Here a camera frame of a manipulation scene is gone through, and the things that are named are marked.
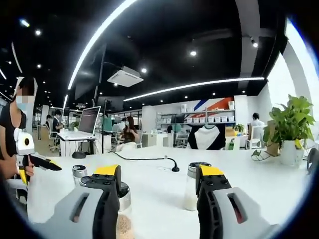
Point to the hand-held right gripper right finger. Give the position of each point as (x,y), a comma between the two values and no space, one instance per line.
(236,214)

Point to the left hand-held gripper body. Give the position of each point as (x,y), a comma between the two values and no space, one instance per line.
(26,144)

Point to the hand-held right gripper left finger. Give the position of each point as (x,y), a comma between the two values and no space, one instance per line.
(82,214)

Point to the glass seasoning bottle white contents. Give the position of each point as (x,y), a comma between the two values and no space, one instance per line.
(190,189)
(79,171)

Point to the glass seasoning bottle brown contents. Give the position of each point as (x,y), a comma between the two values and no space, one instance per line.
(124,199)

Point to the person's left hand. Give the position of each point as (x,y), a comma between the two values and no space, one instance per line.
(30,170)

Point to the person's own body dark clothing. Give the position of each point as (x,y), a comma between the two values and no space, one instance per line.
(8,129)

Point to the black rounded object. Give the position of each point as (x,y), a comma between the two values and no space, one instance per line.
(78,155)

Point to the white framed monitor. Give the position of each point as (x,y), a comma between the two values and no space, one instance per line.
(89,119)

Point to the white chair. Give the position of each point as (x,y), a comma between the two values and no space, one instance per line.
(254,140)

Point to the brown paper bag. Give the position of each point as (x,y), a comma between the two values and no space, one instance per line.
(272,144)

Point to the cardboard box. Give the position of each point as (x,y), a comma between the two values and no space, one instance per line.
(230,131)

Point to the small green plant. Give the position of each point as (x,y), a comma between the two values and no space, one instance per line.
(239,127)

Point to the dark chair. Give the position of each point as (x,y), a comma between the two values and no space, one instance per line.
(312,160)

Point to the storage shelf with white boxes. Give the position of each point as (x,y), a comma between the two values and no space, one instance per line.
(199,117)

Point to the potted green plant white pot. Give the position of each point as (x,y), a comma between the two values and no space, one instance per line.
(291,119)

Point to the ceiling air conditioner unit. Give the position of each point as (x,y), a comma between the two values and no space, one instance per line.
(125,77)

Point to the narrow window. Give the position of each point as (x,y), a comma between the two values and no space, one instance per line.
(276,87)

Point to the linear ceiling light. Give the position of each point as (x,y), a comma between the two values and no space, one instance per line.
(99,32)
(194,85)

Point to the wide window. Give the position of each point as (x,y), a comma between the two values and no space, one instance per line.
(300,44)

